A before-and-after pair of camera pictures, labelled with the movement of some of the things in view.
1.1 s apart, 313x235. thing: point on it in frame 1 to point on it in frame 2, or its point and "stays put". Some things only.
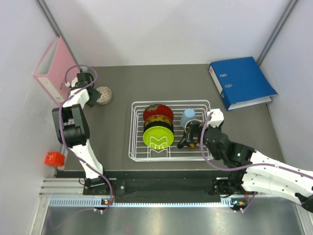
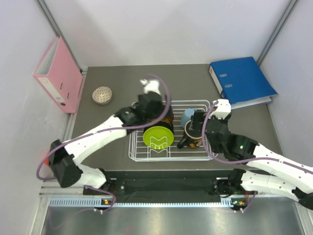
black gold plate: [158, 120] stays put
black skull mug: [192, 137] stays put
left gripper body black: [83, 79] to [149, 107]
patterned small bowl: [106, 95] stays put
